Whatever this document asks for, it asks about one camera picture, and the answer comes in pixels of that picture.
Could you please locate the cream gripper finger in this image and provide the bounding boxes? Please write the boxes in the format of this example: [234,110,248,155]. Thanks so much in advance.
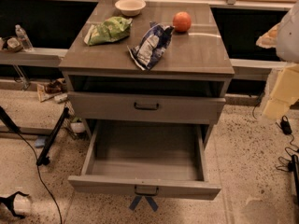
[263,63,299,119]
[256,24,278,49]

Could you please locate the red orange apple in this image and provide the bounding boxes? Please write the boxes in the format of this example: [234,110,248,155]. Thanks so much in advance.
[173,11,192,33]

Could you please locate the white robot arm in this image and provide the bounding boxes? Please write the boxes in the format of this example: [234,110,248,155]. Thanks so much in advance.
[256,2,299,119]

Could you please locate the grey wooden drawer cabinet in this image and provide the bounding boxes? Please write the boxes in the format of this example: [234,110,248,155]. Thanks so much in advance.
[59,3,234,139]

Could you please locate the open grey bottom drawer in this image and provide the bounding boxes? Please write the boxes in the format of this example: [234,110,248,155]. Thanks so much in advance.
[68,120,221,200]

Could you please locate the closed grey middle drawer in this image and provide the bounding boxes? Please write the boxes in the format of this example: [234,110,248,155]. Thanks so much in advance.
[68,91,225,124]

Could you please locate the blue white chip bag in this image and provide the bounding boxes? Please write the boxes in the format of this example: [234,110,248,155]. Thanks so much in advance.
[128,21,174,71]

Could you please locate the white paper bowl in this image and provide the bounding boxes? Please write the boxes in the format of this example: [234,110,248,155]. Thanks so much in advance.
[115,0,146,17]

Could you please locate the green chip bag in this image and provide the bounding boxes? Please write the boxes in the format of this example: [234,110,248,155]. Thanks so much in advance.
[84,17,133,46]

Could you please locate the snack wrappers on floor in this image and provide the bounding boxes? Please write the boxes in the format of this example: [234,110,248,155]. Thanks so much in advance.
[36,78,66,103]

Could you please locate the clear plastic water bottle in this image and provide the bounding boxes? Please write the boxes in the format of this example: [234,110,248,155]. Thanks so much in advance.
[15,24,34,52]

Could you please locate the black tripod leg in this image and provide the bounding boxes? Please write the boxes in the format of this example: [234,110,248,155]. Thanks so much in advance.
[36,107,69,166]

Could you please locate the brown basket with cup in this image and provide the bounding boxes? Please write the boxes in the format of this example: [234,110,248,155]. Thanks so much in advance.
[0,36,22,53]

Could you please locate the black clamp on floor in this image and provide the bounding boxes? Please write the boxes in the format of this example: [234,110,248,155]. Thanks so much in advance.
[0,191,28,219]

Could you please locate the black power adapter with cable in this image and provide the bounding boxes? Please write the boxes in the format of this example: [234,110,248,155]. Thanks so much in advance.
[251,91,299,174]

